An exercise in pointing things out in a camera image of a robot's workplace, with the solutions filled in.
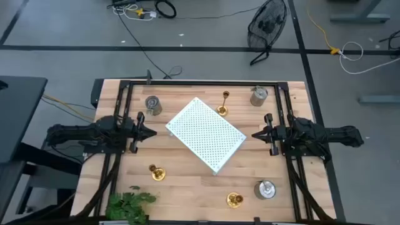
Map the black floor fan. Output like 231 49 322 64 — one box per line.
247 0 288 66

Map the black sleeved cable bundle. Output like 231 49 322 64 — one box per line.
286 156 335 221
74 152 123 218

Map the thin yellow cable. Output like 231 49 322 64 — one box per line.
42 93 94 121

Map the yellow extension cable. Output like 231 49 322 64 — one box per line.
306 0 341 56

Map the green leafy plant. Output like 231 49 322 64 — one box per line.
105 185 158 225

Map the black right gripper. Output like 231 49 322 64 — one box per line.
251 113 286 156

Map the black floor cable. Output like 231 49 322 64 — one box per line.
115 4 184 80

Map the black aluminium table frame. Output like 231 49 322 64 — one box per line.
93 79 315 221

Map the black side panel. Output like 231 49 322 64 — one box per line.
90 77 104 109

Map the white cable and plug bundle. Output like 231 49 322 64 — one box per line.
111 2 157 22

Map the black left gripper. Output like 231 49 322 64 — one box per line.
126 111 158 154

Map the grey desk foot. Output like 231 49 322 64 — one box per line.
357 95 400 104
329 0 391 24

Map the brass candlestick holder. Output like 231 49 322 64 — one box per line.
226 192 244 209
148 164 167 182
216 90 231 118

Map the white floor cable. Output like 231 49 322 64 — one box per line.
339 41 400 75

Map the black coiled cable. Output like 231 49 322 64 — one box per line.
154 0 178 19

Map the silver metal tin candle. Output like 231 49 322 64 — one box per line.
144 95 163 117
253 179 277 201
249 85 269 108

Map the dark grey desk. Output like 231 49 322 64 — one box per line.
0 76 48 219

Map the white perforated metal shelf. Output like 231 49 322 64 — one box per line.
164 96 248 176

